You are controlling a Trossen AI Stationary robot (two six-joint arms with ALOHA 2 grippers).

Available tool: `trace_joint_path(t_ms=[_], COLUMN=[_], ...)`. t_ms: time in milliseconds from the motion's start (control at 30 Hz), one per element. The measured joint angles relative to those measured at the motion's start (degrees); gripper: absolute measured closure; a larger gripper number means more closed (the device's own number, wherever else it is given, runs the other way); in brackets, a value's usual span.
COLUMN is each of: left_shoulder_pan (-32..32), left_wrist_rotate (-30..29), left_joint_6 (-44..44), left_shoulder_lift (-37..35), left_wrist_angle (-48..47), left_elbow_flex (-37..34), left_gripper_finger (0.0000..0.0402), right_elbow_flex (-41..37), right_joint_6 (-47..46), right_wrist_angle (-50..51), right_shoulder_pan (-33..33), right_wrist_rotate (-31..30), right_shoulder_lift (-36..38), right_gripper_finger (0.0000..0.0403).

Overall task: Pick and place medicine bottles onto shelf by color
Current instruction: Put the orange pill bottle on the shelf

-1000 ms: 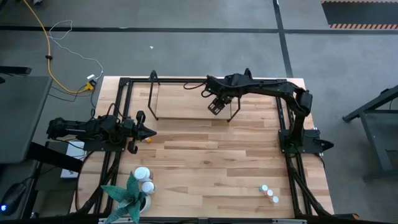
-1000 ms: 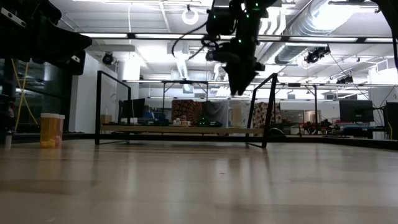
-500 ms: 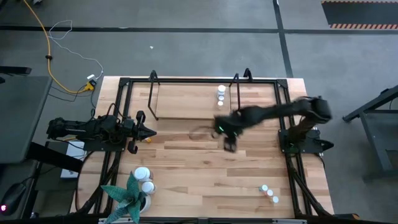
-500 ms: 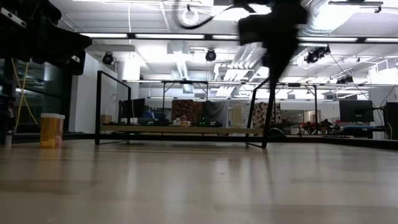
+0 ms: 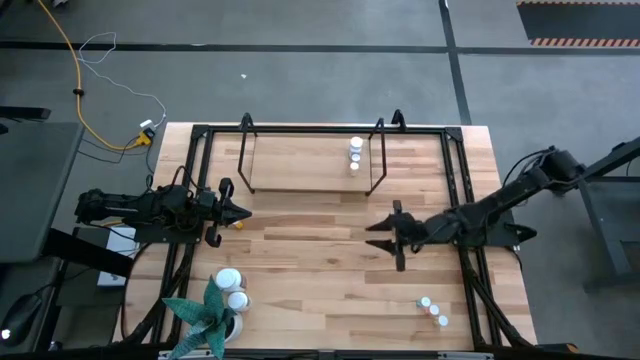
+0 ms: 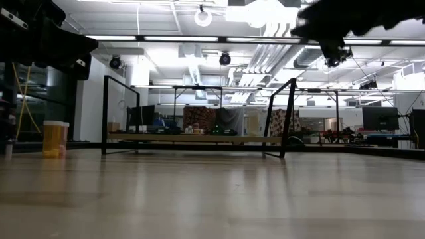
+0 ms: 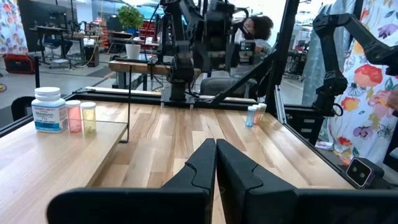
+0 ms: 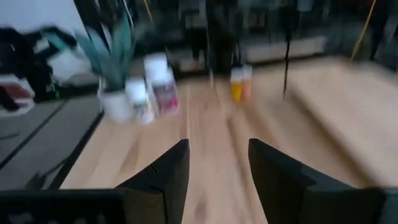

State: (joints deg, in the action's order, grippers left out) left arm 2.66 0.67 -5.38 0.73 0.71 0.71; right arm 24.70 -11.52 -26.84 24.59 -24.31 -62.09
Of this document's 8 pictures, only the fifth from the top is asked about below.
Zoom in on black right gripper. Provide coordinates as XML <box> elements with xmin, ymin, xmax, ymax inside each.
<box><xmin>365</xmin><ymin>199</ymin><xmax>432</xmax><ymax>274</ymax></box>

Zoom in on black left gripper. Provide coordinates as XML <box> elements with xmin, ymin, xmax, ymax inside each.
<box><xmin>196</xmin><ymin>177</ymin><xmax>253</xmax><ymax>249</ymax></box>

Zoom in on large white supplement bottle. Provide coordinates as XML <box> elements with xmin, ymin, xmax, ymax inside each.
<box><xmin>214</xmin><ymin>267</ymin><xmax>248</xmax><ymax>294</ymax></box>

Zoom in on medium white supplement bottle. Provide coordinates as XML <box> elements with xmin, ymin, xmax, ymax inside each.
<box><xmin>227</xmin><ymin>290</ymin><xmax>252</xmax><ymax>314</ymax></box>

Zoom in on green artificial plant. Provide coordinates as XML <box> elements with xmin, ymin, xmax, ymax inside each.
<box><xmin>162</xmin><ymin>274</ymin><xmax>236</xmax><ymax>360</ymax></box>

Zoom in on white plant pot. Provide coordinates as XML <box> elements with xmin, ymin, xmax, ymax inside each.
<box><xmin>223</xmin><ymin>312</ymin><xmax>245</xmax><ymax>344</ymax></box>

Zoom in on white box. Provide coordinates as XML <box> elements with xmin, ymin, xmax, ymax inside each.
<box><xmin>96</xmin><ymin>225</ymin><xmax>142</xmax><ymax>289</ymax></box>

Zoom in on black desk beam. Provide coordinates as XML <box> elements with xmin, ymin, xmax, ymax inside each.
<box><xmin>43</xmin><ymin>227</ymin><xmax>134</xmax><ymax>279</ymax></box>

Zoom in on dark grey desk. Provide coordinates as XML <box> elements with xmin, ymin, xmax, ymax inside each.
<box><xmin>0</xmin><ymin>121</ymin><xmax>85</xmax><ymax>265</ymax></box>

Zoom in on black orange object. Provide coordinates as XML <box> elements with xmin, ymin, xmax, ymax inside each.
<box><xmin>534</xmin><ymin>342</ymin><xmax>580</xmax><ymax>355</ymax></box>

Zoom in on black metal stand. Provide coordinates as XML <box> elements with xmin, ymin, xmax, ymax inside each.
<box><xmin>578</xmin><ymin>134</ymin><xmax>640</xmax><ymax>294</ymax></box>

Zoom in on black bar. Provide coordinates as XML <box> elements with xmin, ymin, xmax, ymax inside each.
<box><xmin>0</xmin><ymin>105</ymin><xmax>52</xmax><ymax>122</ymax></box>

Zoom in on black computer mouse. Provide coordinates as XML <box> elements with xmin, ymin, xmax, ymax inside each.
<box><xmin>0</xmin><ymin>293</ymin><xmax>45</xmax><ymax>349</ymax></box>

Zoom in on black mat striped edge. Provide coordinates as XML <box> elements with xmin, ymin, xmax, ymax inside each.
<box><xmin>515</xmin><ymin>0</ymin><xmax>640</xmax><ymax>49</ymax></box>

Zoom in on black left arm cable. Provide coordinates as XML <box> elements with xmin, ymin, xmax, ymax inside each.
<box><xmin>171</xmin><ymin>164</ymin><xmax>202</xmax><ymax>192</ymax></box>

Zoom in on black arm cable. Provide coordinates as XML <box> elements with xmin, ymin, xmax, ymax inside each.
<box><xmin>171</xmin><ymin>164</ymin><xmax>202</xmax><ymax>192</ymax></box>
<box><xmin>501</xmin><ymin>146</ymin><xmax>557</xmax><ymax>187</ymax></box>

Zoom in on wooden shelf black wire frame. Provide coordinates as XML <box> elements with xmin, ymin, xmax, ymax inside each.
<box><xmin>237</xmin><ymin>108</ymin><xmax>407</xmax><ymax>197</ymax></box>

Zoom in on black aluminium table frame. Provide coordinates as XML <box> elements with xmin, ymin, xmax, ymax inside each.
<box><xmin>112</xmin><ymin>122</ymin><xmax>539</xmax><ymax>354</ymax></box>

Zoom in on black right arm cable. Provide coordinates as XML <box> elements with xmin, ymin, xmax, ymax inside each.
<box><xmin>501</xmin><ymin>146</ymin><xmax>557</xmax><ymax>187</ymax></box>

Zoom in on thin white cable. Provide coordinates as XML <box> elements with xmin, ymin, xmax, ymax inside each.
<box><xmin>77</xmin><ymin>31</ymin><xmax>168</xmax><ymax>126</ymax></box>

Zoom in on yellow extension cable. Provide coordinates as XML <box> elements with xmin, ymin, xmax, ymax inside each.
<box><xmin>35</xmin><ymin>0</ymin><xmax>144</xmax><ymax>151</ymax></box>

